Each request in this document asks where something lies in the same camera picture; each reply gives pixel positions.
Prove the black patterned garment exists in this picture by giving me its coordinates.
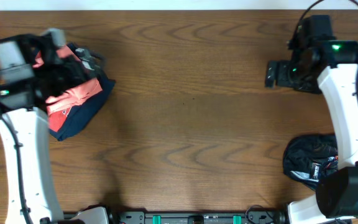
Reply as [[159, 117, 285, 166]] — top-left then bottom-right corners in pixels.
[[282, 134, 343, 191]]

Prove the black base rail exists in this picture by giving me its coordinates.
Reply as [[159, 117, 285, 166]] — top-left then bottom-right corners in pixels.
[[63, 205, 291, 224]]

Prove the navy folded garment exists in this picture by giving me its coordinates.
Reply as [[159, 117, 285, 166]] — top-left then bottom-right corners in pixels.
[[48, 42, 117, 141]]

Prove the pink t-shirt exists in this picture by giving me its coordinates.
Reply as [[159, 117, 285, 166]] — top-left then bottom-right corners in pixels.
[[33, 45, 102, 116]]

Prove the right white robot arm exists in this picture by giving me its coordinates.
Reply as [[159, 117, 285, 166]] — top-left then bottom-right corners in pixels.
[[265, 40, 358, 223]]

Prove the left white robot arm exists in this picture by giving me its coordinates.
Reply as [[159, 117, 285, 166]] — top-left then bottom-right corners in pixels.
[[0, 29, 111, 223]]

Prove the red printed folded t-shirt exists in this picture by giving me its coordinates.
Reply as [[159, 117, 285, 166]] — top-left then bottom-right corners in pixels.
[[32, 49, 88, 133]]

